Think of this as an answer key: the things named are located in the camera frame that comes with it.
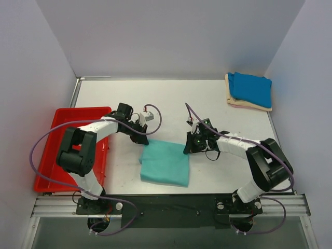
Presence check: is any teal t shirt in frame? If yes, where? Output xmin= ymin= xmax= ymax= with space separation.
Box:
xmin=139 ymin=140 xmax=189 ymax=187

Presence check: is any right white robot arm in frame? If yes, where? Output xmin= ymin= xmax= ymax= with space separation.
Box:
xmin=183 ymin=117 xmax=294 ymax=212

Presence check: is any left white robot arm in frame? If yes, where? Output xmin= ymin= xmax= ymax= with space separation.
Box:
xmin=56 ymin=103 xmax=154 ymax=214

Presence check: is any folded pink t shirt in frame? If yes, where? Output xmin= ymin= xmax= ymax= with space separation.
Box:
xmin=230 ymin=104 xmax=252 ymax=109

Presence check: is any folded beige t shirt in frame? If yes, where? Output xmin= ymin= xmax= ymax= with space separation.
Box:
xmin=225 ymin=74 xmax=272 ymax=112

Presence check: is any folded blue t shirt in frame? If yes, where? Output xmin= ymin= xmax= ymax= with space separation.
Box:
xmin=227 ymin=72 xmax=272 ymax=108

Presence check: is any red plastic bin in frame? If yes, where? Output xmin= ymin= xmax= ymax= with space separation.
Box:
xmin=34 ymin=106 xmax=112 ymax=192

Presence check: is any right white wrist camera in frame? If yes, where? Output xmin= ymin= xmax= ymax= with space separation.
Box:
xmin=186 ymin=116 xmax=193 ymax=127

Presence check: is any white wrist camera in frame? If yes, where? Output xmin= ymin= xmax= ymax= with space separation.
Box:
xmin=139 ymin=111 xmax=154 ymax=126
xmin=186 ymin=116 xmax=193 ymax=127

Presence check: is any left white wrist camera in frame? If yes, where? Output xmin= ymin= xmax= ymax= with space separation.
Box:
xmin=139 ymin=111 xmax=154 ymax=126

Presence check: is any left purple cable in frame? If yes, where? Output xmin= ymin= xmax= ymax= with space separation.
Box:
xmin=29 ymin=104 xmax=163 ymax=236

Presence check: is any purple cable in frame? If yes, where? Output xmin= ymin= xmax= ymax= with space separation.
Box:
xmin=184 ymin=102 xmax=295 ymax=236
xmin=29 ymin=104 xmax=163 ymax=236

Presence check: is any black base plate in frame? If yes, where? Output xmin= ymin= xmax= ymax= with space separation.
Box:
xmin=76 ymin=193 xmax=262 ymax=229

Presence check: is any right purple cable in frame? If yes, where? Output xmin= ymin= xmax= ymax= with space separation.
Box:
xmin=184 ymin=102 xmax=295 ymax=236

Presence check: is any aluminium frame rail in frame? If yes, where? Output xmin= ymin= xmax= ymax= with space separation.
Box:
xmin=31 ymin=193 xmax=311 ymax=218

